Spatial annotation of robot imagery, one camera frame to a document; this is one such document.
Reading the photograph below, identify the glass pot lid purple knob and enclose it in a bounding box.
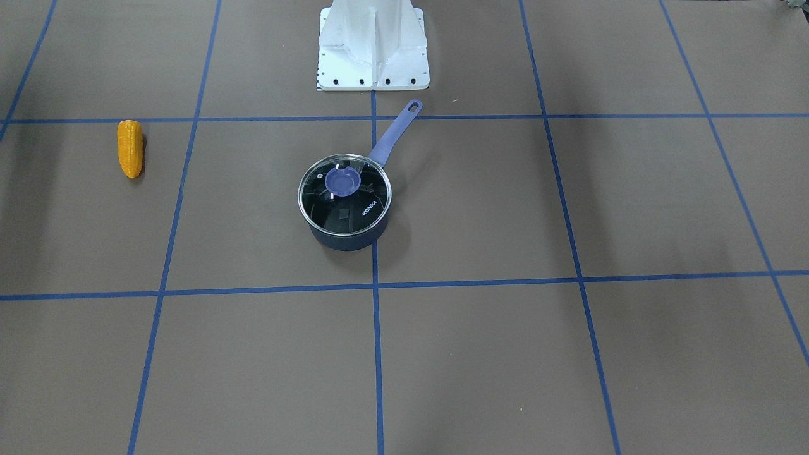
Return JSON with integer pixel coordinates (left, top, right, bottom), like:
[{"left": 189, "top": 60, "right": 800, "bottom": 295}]
[{"left": 297, "top": 154, "right": 392, "bottom": 238}]

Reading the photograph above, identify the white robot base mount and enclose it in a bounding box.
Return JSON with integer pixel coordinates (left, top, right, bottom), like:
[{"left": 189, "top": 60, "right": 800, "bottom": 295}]
[{"left": 316, "top": 1, "right": 430, "bottom": 92}]

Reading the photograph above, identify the dark blue saucepan purple handle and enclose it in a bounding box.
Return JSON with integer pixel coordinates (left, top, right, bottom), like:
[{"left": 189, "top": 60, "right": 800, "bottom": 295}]
[{"left": 307, "top": 100, "right": 423, "bottom": 252}]

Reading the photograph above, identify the yellow corn cob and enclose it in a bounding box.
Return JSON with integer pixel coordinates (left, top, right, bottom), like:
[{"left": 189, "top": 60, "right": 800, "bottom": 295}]
[{"left": 116, "top": 120, "right": 145, "bottom": 179}]

